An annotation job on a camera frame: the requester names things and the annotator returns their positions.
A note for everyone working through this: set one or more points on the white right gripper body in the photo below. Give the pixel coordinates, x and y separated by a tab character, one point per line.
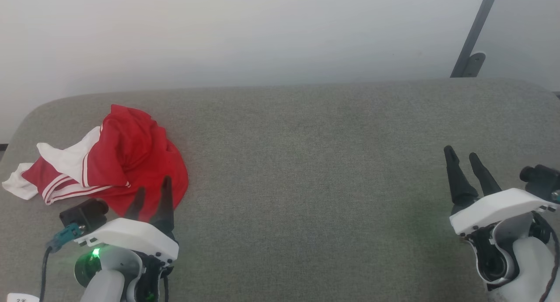
498	208

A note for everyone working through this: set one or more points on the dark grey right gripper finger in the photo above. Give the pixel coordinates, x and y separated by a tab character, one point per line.
486	179
459	184

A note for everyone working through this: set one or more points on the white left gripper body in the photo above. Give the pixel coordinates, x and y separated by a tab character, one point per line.
131	234

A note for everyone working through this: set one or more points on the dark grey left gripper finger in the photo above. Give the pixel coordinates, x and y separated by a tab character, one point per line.
135	205
165	210

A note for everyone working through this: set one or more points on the red and white shirt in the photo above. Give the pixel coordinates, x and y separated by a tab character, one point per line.
131	153

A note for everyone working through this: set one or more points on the white paper label tag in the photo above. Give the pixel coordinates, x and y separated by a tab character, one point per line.
22	298

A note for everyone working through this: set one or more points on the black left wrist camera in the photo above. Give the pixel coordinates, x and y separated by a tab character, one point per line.
85	212

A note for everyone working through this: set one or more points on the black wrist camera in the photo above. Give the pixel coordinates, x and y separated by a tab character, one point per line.
85	212
542	181

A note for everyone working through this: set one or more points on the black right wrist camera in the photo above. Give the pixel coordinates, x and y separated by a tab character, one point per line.
542	181

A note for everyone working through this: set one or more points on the grey metal pole with bracket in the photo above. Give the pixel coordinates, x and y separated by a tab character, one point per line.
474	35

